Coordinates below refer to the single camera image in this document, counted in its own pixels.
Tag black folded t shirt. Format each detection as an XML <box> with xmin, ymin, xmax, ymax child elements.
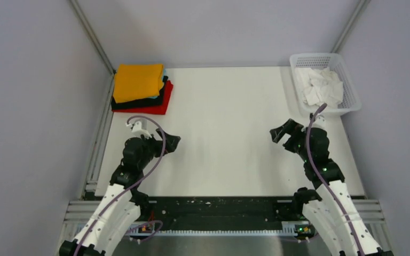
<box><xmin>111</xmin><ymin>76</ymin><xmax>168</xmax><ymax>110</ymax></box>

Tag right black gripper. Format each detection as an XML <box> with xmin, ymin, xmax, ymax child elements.
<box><xmin>271</xmin><ymin>118</ymin><xmax>311</xmax><ymax>162</ymax></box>

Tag orange folded t shirt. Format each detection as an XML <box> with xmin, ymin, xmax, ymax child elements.
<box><xmin>113</xmin><ymin>63</ymin><xmax>164</xmax><ymax>103</ymax></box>

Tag white t shirt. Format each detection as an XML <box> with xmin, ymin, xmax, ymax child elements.
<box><xmin>294</xmin><ymin>67</ymin><xmax>344</xmax><ymax>108</ymax></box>

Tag left aluminium frame rail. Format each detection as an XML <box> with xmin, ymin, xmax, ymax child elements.
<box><xmin>79</xmin><ymin>75</ymin><xmax>114</xmax><ymax>198</ymax></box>

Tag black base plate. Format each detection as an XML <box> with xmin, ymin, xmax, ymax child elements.
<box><xmin>132</xmin><ymin>188</ymin><xmax>322</xmax><ymax>233</ymax></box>

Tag left back aluminium post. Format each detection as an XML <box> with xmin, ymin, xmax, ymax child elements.
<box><xmin>68</xmin><ymin>0</ymin><xmax>116</xmax><ymax>75</ymax></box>

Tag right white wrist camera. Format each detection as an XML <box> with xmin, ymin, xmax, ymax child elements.
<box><xmin>310</xmin><ymin>113</ymin><xmax>326</xmax><ymax>130</ymax></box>

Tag white cable duct rail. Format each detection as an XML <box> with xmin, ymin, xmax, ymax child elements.
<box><xmin>76</xmin><ymin>221</ymin><xmax>316</xmax><ymax>237</ymax></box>

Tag light blue folded t shirt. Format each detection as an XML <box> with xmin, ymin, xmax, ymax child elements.
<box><xmin>149</xmin><ymin>69</ymin><xmax>167</xmax><ymax>99</ymax></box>

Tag red folded t shirt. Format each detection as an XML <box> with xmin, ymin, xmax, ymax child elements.
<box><xmin>111</xmin><ymin>79</ymin><xmax>174</xmax><ymax>115</ymax></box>

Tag right back aluminium post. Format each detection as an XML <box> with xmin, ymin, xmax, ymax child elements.
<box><xmin>331</xmin><ymin>0</ymin><xmax>371</xmax><ymax>53</ymax></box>

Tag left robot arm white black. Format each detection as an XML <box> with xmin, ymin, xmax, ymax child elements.
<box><xmin>59</xmin><ymin>127</ymin><xmax>181</xmax><ymax>255</ymax></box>

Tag aluminium post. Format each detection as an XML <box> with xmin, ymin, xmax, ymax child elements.
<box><xmin>331</xmin><ymin>0</ymin><xmax>371</xmax><ymax>53</ymax></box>
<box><xmin>68</xmin><ymin>0</ymin><xmax>116</xmax><ymax>75</ymax></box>

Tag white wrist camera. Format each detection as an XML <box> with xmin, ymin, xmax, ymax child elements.
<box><xmin>126</xmin><ymin>119</ymin><xmax>153</xmax><ymax>139</ymax></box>
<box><xmin>310</xmin><ymin>113</ymin><xmax>326</xmax><ymax>130</ymax></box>

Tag white plastic basket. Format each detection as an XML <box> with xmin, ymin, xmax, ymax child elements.
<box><xmin>289</xmin><ymin>53</ymin><xmax>361</xmax><ymax>116</ymax></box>

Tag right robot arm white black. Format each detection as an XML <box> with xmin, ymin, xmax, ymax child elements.
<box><xmin>270</xmin><ymin>118</ymin><xmax>393</xmax><ymax>255</ymax></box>

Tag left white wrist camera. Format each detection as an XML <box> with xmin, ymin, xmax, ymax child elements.
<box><xmin>126</xmin><ymin>119</ymin><xmax>153</xmax><ymax>139</ymax></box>

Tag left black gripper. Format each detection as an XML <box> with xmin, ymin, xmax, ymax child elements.
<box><xmin>138</xmin><ymin>127</ymin><xmax>180</xmax><ymax>170</ymax></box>

